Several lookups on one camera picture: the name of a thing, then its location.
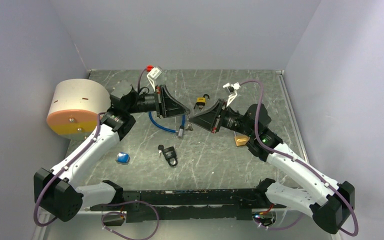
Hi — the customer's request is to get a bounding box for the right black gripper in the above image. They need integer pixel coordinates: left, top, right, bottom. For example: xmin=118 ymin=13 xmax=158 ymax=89
xmin=188 ymin=99 xmax=256 ymax=138

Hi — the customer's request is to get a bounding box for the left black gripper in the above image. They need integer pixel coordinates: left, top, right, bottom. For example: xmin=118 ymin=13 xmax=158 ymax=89
xmin=126 ymin=84 xmax=190 ymax=118

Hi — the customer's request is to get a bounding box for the small silver key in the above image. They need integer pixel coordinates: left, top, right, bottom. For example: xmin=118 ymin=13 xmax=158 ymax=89
xmin=185 ymin=122 xmax=194 ymax=131

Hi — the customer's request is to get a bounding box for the yellow black padlock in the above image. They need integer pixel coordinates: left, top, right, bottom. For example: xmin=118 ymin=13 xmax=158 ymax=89
xmin=193 ymin=94 xmax=210 ymax=110

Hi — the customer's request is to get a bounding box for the blue cable lock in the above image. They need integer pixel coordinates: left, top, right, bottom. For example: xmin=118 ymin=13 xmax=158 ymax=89
xmin=148 ymin=111 xmax=187 ymax=139

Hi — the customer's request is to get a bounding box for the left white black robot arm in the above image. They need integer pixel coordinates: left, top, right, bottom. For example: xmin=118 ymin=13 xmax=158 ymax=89
xmin=33 ymin=84 xmax=191 ymax=227

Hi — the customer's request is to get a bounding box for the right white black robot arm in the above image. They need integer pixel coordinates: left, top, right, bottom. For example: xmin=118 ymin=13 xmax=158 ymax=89
xmin=189 ymin=99 xmax=359 ymax=237

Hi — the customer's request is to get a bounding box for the black padlock key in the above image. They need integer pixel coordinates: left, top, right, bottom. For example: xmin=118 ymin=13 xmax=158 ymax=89
xmin=157 ymin=144 xmax=164 ymax=158

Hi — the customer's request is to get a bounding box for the brass padlock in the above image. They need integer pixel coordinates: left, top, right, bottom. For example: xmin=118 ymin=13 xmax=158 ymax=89
xmin=234 ymin=132 xmax=250 ymax=147

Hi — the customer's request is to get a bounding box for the blue white round object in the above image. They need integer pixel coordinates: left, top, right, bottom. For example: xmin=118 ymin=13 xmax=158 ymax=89
xmin=115 ymin=152 xmax=130 ymax=165

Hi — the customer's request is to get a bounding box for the beige yellow cylinder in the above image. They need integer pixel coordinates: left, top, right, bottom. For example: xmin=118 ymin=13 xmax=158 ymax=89
xmin=46 ymin=78 xmax=111 ymax=140

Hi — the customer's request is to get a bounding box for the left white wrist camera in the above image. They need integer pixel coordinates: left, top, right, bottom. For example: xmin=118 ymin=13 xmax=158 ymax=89
xmin=146 ymin=65 xmax=163 ymax=89

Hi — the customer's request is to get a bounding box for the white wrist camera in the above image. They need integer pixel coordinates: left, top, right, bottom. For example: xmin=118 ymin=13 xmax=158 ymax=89
xmin=146 ymin=65 xmax=163 ymax=89
xmin=222 ymin=82 xmax=241 ymax=107

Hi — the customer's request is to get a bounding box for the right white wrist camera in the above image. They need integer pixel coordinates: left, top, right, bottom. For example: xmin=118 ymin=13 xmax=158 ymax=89
xmin=222 ymin=82 xmax=241 ymax=107

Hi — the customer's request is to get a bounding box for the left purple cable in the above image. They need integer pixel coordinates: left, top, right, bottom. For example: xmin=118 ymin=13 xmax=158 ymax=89
xmin=33 ymin=67 xmax=161 ymax=240

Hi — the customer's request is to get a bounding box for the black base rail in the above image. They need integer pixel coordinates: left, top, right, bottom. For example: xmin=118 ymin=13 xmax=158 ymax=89
xmin=90 ymin=178 xmax=275 ymax=223

